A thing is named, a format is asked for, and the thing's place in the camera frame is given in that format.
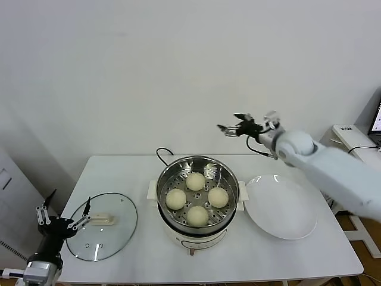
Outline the stainless steel steamer basket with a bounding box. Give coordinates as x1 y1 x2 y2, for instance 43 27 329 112
146 155 249 229

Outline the black cooker power cable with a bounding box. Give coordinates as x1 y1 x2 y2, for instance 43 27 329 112
156 147 175 167

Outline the large white plate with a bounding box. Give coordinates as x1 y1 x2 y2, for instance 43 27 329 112
244 173 318 241

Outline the round glass pot lid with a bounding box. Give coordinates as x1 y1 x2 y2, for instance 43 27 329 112
65 192 139 262

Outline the black laptop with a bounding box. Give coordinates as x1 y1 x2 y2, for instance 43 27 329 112
367 89 381 147

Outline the round white steamed baozi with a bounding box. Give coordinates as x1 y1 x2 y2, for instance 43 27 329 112
186 205 209 227
186 172 206 191
207 187 229 209
165 188 188 210

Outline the white side desk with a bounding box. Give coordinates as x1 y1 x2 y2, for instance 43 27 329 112
320 123 381 167

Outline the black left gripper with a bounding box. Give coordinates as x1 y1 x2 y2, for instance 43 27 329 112
35 188 92 257

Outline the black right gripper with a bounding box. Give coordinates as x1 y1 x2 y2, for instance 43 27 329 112
216 112 264 138

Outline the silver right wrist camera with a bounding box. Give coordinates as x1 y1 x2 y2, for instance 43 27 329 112
263 110 283 130

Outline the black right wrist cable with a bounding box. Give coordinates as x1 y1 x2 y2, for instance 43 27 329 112
246 132 279 158

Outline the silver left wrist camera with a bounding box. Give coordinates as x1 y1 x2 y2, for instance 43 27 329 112
23 261 59 284

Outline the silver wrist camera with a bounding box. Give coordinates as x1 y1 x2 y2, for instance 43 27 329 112
263 110 283 130
23 261 59 284

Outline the white floor base frame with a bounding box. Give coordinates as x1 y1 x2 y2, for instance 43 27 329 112
346 214 381 260

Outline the white electric cooker base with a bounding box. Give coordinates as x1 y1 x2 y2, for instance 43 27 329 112
151 198 246 256

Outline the black adapter cable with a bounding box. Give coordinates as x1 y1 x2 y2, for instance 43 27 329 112
348 145 380 156

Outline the grey white cabinet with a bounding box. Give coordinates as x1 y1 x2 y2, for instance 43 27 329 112
0 144 62 266

